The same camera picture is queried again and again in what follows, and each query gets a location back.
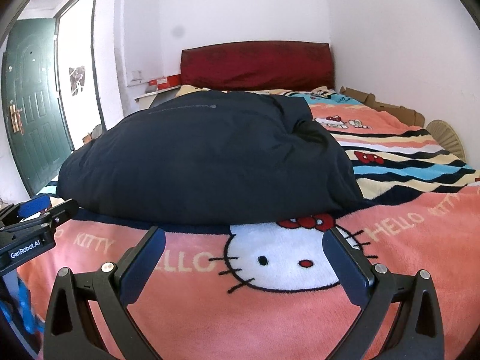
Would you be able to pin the dark navy padded jacket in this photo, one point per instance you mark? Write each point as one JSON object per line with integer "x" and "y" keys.
{"x": 210, "y": 157}

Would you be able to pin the red white box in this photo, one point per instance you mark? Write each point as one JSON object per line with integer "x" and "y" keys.
{"x": 166, "y": 82}

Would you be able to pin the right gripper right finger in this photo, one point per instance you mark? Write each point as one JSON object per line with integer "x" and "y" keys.
{"x": 353, "y": 270}

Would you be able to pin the dark red headboard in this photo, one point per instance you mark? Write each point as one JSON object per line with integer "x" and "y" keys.
{"x": 259, "y": 65}

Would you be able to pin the pink Hello Kitty blanket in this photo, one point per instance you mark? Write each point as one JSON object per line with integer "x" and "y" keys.
{"x": 267, "y": 290}

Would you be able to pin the blue white patterned cloth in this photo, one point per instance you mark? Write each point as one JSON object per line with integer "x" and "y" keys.
{"x": 17, "y": 308}

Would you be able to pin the white framed window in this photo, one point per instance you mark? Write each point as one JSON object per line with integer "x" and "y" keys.
{"x": 76, "y": 72}

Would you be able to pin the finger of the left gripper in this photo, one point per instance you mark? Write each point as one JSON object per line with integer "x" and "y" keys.
{"x": 33, "y": 206}

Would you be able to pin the green metal door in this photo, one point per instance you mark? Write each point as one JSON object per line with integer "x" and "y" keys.
{"x": 36, "y": 130}

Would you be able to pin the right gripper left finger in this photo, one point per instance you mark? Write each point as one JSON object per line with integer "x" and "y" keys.
{"x": 138, "y": 263}

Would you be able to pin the white wall switch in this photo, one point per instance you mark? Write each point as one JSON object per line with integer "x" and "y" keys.
{"x": 136, "y": 75}

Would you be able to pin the beige round fan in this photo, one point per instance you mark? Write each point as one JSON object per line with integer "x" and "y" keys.
{"x": 446, "y": 136}

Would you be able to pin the white bedside shelf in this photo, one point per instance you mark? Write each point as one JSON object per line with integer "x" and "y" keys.
{"x": 153, "y": 99}

